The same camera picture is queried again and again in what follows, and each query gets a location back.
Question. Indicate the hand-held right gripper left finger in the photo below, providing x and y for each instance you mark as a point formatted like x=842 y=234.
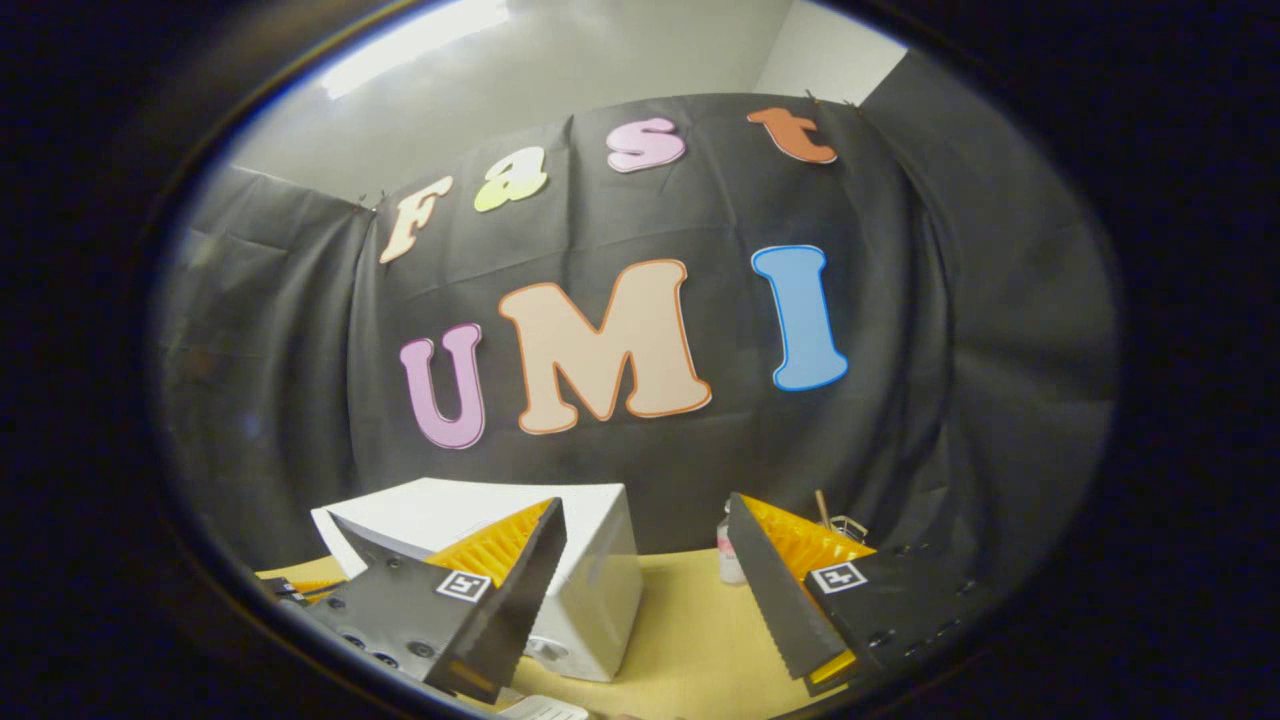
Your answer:
x=525 y=600

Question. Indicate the white microwave oven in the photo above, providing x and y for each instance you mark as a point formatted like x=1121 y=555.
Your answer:
x=600 y=560

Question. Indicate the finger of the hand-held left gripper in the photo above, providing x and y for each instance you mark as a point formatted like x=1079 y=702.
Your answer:
x=380 y=545

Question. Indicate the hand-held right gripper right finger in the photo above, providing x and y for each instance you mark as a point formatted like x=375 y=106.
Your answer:
x=775 y=600

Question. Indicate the small glass jar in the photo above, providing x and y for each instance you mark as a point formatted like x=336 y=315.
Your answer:
x=848 y=525

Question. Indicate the thin wooden stick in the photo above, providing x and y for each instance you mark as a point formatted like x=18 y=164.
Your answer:
x=822 y=505

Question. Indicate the black backdrop cloth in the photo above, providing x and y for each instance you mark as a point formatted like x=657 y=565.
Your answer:
x=300 y=350

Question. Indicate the small clear plastic bottle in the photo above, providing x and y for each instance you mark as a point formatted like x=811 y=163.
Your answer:
x=728 y=560

